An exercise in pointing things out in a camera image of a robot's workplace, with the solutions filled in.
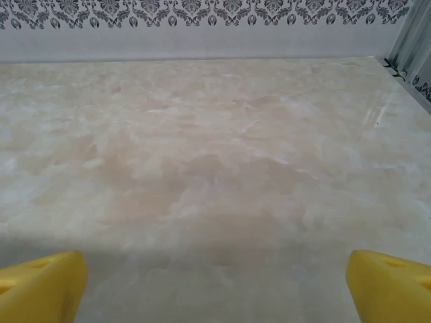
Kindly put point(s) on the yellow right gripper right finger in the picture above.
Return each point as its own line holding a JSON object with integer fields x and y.
{"x": 390, "y": 292}

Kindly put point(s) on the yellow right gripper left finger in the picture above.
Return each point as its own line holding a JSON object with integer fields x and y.
{"x": 40, "y": 289}

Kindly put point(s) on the black corner bracket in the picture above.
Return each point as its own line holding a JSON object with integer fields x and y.
{"x": 394, "y": 67}

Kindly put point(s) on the aluminium frame post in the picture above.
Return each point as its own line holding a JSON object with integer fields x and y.
{"x": 414, "y": 33}

